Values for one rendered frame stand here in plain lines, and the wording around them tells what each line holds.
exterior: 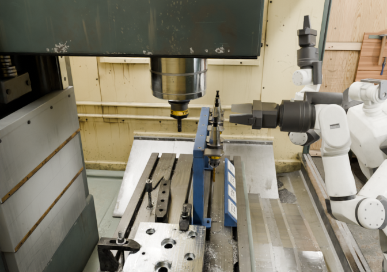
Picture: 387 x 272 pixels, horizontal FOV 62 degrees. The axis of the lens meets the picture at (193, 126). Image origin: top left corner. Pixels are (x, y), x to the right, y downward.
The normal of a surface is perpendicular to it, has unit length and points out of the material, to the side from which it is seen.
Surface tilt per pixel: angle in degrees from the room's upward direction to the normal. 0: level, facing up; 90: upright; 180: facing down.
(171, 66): 90
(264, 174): 24
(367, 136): 82
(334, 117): 67
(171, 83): 90
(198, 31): 90
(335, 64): 91
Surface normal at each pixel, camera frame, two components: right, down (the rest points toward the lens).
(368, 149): -0.75, 0.43
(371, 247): 0.00, -0.92
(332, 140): -0.14, -0.02
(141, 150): -0.04, -0.69
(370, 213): 0.26, -0.08
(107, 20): -0.09, 0.38
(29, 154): 1.00, 0.04
